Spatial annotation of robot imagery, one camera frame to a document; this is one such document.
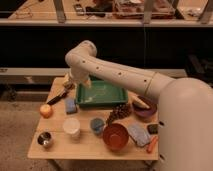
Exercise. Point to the blue sponge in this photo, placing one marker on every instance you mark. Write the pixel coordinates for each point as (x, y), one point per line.
(70, 106)

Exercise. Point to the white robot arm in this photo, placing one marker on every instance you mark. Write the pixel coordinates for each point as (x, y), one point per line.
(185, 107)

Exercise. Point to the purple bowl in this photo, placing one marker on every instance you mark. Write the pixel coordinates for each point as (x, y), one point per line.
(144, 108)

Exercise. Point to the red bowl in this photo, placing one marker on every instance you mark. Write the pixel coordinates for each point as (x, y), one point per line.
(115, 136)

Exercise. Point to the green plastic tray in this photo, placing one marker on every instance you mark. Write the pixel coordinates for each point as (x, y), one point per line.
(100, 94)

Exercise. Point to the dark pine cone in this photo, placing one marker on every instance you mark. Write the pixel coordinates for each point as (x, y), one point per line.
(119, 112)

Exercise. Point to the wooden table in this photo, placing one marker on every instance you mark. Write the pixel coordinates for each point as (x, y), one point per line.
(87, 146)

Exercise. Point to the blue round cup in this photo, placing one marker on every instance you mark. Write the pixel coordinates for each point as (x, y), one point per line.
(97, 125)

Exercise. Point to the white cup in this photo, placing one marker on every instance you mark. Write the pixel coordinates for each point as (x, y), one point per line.
(71, 126)

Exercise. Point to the grey cloth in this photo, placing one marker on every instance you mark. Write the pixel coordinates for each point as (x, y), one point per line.
(140, 136)

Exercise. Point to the orange fruit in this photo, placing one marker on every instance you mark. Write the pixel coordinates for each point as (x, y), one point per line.
(46, 111)

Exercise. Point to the orange carrot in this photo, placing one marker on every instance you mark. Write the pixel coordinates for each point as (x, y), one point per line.
(152, 144)

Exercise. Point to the small metal cup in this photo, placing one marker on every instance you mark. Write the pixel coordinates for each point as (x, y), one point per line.
(45, 139)

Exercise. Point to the black handled brush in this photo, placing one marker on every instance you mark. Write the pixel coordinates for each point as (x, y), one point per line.
(67, 86)

